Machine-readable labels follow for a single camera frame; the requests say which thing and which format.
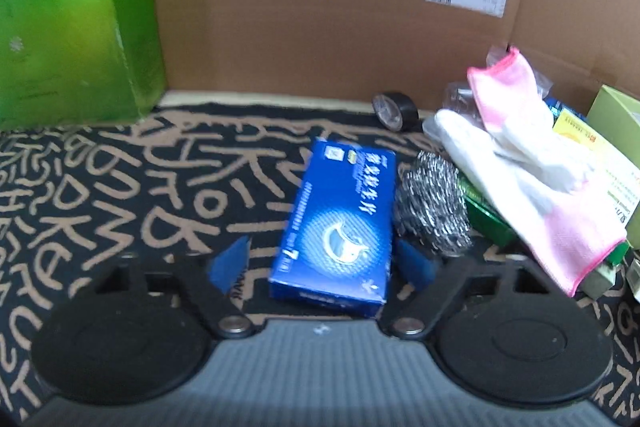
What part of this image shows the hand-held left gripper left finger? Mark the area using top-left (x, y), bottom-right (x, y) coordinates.
top-left (92, 237), bottom-right (258, 340)

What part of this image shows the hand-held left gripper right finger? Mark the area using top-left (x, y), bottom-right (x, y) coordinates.
top-left (380, 239), bottom-right (547, 341)

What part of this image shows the blue medicine box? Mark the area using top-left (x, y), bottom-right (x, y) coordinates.
top-left (268, 137), bottom-right (399, 321)

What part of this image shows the pink and white glove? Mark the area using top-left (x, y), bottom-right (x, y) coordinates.
top-left (422, 107), bottom-right (629, 299)

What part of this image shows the white yellow medicine box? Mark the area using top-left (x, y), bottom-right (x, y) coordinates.
top-left (552, 107), bottom-right (640, 251)

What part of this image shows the light green shoe box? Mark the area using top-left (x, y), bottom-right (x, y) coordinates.
top-left (586, 84), bottom-right (640, 170)

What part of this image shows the steel wool scrubber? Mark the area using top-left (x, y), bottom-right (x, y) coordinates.
top-left (392, 151), bottom-right (474, 254)

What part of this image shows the green scouring pad pack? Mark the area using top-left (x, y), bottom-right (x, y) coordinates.
top-left (459, 174), bottom-right (522, 249)

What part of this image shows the black tan patterned mat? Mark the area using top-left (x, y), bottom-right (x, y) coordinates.
top-left (0, 92), bottom-right (640, 427)

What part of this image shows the black tape roll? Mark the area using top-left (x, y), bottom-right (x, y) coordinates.
top-left (372, 91), bottom-right (424, 133)

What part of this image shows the clear plastic cup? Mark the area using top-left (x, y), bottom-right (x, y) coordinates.
top-left (442, 46), bottom-right (557, 114)

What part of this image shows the small grey box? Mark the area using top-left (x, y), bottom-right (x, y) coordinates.
top-left (582, 254), bottom-right (627, 300)

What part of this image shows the brown cardboard backdrop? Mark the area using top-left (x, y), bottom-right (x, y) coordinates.
top-left (0, 0), bottom-right (640, 114)

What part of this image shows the bright green box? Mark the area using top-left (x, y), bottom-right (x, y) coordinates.
top-left (0, 0), bottom-right (167, 132)

